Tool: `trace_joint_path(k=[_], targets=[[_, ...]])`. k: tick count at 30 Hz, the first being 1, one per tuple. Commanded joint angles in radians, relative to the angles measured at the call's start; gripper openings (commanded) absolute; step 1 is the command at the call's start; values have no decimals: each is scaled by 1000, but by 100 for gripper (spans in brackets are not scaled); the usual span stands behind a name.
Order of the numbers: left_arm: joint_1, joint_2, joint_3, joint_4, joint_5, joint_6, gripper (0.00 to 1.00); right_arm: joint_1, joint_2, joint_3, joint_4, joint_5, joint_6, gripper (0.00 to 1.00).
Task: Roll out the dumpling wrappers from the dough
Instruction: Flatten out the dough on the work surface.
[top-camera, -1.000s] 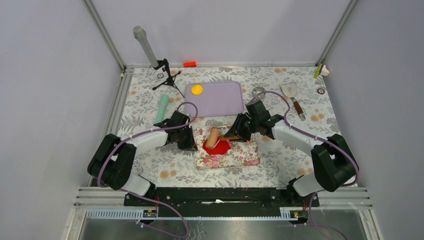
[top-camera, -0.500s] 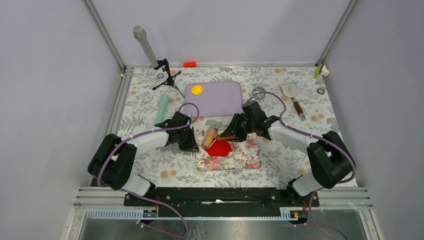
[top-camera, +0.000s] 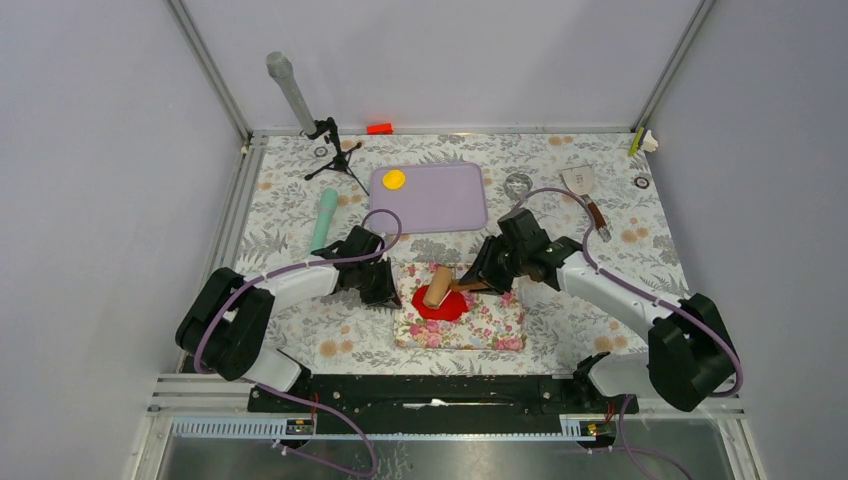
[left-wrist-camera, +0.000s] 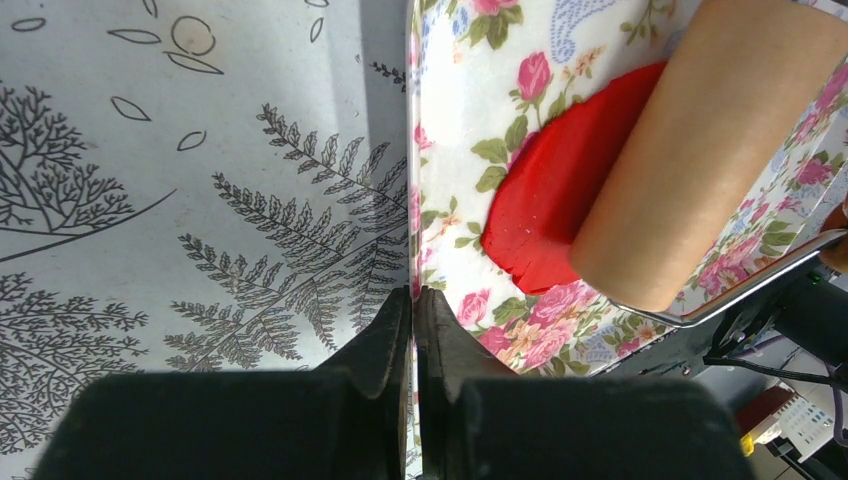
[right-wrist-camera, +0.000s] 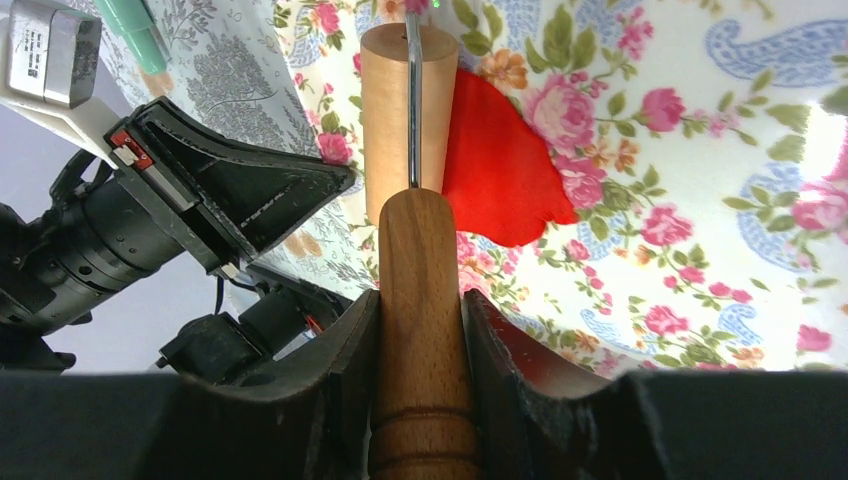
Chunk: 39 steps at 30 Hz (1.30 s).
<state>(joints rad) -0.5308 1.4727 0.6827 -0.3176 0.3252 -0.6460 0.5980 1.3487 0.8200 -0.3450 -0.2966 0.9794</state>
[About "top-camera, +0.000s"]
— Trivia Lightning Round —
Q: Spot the metal dough scraper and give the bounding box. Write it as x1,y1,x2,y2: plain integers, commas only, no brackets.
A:
560,164,611,242

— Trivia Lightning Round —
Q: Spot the purple tray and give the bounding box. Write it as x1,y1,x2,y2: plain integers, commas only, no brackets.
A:
368,162,489,234

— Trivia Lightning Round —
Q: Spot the wooden dough roller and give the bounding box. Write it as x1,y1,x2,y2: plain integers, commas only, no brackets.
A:
422,266,488,310

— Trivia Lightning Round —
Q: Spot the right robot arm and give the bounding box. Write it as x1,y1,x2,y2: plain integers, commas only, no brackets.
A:
457,208,741,412

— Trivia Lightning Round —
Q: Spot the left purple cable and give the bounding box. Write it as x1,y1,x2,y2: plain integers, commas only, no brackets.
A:
192,208,403,480

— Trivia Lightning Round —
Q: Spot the yellow dough disc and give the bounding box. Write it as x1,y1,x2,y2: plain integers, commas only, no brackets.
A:
382,169,406,191

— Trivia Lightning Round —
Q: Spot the red dough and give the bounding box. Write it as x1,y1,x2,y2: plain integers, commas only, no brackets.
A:
411,285,469,322

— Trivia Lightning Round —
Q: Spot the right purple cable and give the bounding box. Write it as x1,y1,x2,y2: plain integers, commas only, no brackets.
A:
513,186,745,480

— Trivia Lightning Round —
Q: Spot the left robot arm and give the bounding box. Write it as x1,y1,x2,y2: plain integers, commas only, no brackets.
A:
175,226,401,411

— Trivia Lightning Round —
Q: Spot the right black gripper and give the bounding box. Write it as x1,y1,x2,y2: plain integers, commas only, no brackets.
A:
461,237,528,298

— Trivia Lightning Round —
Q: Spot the floral tray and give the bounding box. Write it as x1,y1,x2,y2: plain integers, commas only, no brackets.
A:
393,262,527,352

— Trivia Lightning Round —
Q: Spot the orange red block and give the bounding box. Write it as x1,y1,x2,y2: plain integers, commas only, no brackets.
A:
366,123,394,135

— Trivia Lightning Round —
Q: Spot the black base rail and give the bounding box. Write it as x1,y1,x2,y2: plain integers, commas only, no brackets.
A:
289,374,639,435

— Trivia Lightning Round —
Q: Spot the black mini tripod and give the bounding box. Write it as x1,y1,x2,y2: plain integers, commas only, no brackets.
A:
303,117,370,196

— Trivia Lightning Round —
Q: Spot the white green clip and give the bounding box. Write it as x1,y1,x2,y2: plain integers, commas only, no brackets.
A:
628,127,659,157

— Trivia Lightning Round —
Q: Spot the grey microphone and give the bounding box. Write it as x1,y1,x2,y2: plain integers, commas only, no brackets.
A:
266,51,317,138

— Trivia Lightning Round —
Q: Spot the mint green rolling pin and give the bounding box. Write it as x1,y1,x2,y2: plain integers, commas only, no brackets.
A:
308,188,338,252

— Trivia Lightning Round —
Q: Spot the purple cable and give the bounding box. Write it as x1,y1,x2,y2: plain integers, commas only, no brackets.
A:
513,186,745,480
192,208,403,480

